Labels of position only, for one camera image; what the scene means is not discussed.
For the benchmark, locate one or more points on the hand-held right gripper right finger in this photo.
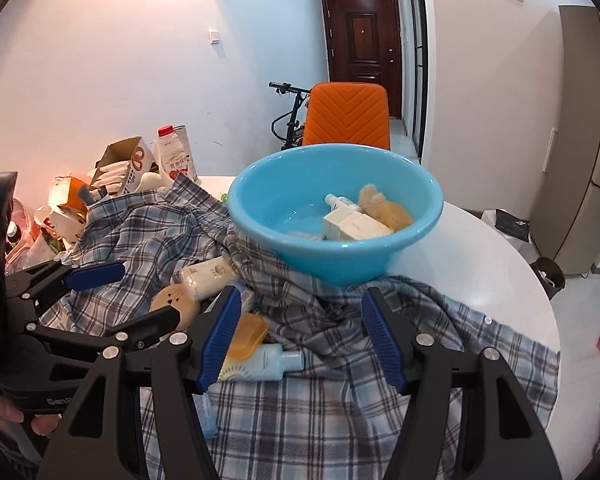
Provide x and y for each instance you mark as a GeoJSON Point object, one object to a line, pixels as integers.
{"type": "Point", "coordinates": [385, 345]}

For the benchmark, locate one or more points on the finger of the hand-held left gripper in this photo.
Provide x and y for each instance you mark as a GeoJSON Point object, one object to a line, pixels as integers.
{"type": "Point", "coordinates": [97, 275]}
{"type": "Point", "coordinates": [150, 325]}

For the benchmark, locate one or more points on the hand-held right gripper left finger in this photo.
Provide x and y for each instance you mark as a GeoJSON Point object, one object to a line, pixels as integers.
{"type": "Point", "coordinates": [220, 340]}

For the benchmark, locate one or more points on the round tan disc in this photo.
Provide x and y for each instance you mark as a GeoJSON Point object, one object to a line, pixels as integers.
{"type": "Point", "coordinates": [175, 302]}

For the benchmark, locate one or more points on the white and tan box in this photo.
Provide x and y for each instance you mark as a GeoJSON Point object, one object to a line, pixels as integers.
{"type": "Point", "coordinates": [355, 225]}

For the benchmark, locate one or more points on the beige plush toy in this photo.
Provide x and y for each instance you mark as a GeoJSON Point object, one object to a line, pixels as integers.
{"type": "Point", "coordinates": [385, 210]}

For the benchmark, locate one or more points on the white yarn ball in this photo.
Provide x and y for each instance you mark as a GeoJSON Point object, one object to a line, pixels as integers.
{"type": "Point", "coordinates": [340, 202]}

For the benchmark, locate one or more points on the blue plastic basin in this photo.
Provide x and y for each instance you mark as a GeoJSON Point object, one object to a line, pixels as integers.
{"type": "Point", "coordinates": [290, 180]}

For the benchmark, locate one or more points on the person's left hand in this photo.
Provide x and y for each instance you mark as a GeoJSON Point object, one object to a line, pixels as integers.
{"type": "Point", "coordinates": [0, 410]}

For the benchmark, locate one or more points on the yellow orange case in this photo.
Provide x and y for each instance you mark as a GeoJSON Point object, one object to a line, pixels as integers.
{"type": "Point", "coordinates": [250, 335]}

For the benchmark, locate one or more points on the light blue packet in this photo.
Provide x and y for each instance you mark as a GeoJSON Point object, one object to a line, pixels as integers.
{"type": "Point", "coordinates": [245, 299]}
{"type": "Point", "coordinates": [208, 415]}

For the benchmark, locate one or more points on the pale blue bottle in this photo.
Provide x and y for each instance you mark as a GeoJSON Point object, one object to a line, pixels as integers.
{"type": "Point", "coordinates": [270, 362]}

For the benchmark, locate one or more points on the white soft packet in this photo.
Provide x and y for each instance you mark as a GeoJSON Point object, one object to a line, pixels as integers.
{"type": "Point", "coordinates": [205, 275]}

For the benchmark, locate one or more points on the blue plaid cloth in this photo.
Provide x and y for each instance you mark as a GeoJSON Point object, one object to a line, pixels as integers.
{"type": "Point", "coordinates": [305, 420]}

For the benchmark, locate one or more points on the open cardboard box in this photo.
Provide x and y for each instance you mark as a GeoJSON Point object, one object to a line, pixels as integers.
{"type": "Point", "coordinates": [130, 160]}

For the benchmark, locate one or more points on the milk bottle with red cap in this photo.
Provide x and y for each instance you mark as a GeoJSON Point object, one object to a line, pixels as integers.
{"type": "Point", "coordinates": [172, 160]}

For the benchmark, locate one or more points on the metal tin can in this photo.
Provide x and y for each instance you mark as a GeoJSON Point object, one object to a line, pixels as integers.
{"type": "Point", "coordinates": [181, 137]}

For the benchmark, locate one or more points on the white foam box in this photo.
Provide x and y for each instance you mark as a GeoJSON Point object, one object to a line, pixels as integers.
{"type": "Point", "coordinates": [490, 220]}

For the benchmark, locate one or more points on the black plastic bag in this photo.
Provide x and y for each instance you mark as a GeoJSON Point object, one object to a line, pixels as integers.
{"type": "Point", "coordinates": [512, 224]}

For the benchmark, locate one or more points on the dark trash bin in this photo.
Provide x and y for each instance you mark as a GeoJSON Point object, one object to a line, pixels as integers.
{"type": "Point", "coordinates": [547, 277]}

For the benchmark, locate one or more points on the black bicycle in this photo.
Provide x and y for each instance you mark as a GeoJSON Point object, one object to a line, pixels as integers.
{"type": "Point", "coordinates": [292, 120]}

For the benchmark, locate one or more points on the orange chair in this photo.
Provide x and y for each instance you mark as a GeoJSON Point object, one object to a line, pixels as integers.
{"type": "Point", "coordinates": [345, 115]}

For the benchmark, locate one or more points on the beige refrigerator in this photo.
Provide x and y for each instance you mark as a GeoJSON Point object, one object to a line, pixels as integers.
{"type": "Point", "coordinates": [575, 135]}

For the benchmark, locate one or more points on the glass sliding door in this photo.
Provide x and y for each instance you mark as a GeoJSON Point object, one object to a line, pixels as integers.
{"type": "Point", "coordinates": [417, 60]}

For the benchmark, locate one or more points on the dark wooden door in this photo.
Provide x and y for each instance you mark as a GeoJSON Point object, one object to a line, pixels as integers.
{"type": "Point", "coordinates": [362, 50]}

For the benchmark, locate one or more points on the white wall strip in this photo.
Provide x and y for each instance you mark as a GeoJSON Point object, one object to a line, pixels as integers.
{"type": "Point", "coordinates": [552, 150]}

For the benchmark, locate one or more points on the white light switch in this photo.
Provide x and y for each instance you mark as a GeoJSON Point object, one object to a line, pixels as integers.
{"type": "Point", "coordinates": [215, 36]}

